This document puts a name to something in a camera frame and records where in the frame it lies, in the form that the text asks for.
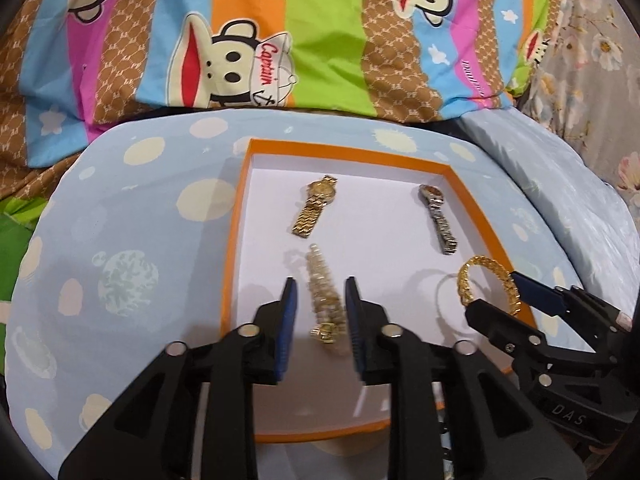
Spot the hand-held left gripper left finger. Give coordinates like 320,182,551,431
57,277,298,480

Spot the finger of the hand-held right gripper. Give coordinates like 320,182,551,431
509,270,626,335
464,298,549,367

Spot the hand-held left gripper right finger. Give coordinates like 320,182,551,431
343,275,584,480

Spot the gold beaded bracelet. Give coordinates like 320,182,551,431
304,243,349,346

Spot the gold chain bracelet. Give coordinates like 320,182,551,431
456,255,526,317

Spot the orange box with white inside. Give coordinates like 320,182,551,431
220,138,539,445

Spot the plain light blue pillow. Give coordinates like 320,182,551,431
457,109,640,313

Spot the gold wristwatch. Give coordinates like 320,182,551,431
291,175,339,238

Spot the silver wristwatch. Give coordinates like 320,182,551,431
418,184,459,255

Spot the light blue dotted pillow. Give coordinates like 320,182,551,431
7,108,561,480

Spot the grey floral cloth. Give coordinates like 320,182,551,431
505,0,636,206

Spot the colourful striped cartoon blanket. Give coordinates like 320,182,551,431
0,0,557,306

